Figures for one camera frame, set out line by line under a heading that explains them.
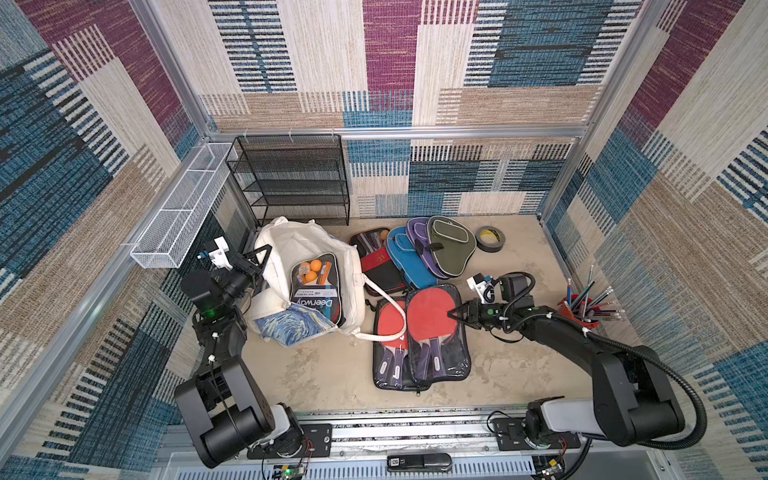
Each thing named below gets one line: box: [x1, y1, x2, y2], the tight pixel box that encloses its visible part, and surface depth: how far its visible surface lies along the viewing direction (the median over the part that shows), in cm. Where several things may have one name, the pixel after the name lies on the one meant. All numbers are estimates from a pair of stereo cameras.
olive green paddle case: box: [427, 216, 477, 276], surface depth 110 cm
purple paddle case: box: [406, 217, 450, 280], surface depth 107 cm
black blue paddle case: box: [386, 226, 438, 289], surface depth 102 cm
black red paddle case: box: [350, 228, 408, 296], surface depth 107 cm
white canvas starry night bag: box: [244, 216, 407, 347], surface depth 85 cm
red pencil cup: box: [557, 294, 601, 329], surface depth 87 cm
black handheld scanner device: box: [386, 453, 453, 472], surface depth 69 cm
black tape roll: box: [475, 226, 506, 253], surface depth 115 cm
